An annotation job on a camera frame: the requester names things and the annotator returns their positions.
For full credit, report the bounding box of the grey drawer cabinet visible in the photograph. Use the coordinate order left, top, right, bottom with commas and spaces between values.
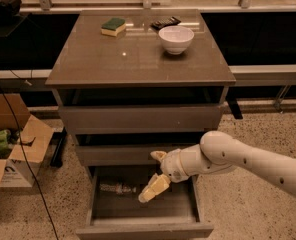
45, 9, 237, 178

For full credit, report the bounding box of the green yellow sponge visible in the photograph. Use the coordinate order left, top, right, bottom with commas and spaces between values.
101, 18, 126, 37

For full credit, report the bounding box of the grey middle drawer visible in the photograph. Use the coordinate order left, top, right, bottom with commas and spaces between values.
76, 132, 204, 166

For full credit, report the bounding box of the grey top drawer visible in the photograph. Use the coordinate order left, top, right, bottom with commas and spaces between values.
56, 86, 227, 135

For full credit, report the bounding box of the black floor cable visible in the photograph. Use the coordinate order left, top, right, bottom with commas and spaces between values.
0, 67, 60, 240

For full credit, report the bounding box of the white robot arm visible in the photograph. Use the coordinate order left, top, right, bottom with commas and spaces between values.
138, 131, 296, 203

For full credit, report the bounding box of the grey bottom drawer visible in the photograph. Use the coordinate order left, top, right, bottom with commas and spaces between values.
76, 164, 214, 240

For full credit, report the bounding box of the open cardboard box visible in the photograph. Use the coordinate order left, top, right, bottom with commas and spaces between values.
0, 94, 53, 188

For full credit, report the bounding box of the white ceramic bowl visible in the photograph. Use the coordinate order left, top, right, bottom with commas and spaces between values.
158, 25, 194, 55

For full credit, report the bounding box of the green item in box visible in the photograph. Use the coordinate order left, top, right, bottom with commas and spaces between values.
0, 129, 13, 159

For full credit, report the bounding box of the grey drawer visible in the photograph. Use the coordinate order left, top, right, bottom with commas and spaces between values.
76, 132, 204, 166
76, 164, 214, 240
56, 86, 227, 135

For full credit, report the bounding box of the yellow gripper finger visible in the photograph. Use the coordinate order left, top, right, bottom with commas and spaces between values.
138, 174, 170, 203
150, 151, 167, 162

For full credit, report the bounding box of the black remote control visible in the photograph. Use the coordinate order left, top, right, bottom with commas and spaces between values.
151, 17, 180, 30

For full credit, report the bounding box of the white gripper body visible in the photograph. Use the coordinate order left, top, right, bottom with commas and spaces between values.
160, 149, 189, 183

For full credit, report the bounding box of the clear plastic water bottle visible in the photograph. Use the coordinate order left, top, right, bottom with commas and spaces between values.
99, 183, 136, 195

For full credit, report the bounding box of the black table leg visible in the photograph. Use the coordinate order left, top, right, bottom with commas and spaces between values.
50, 128, 67, 168

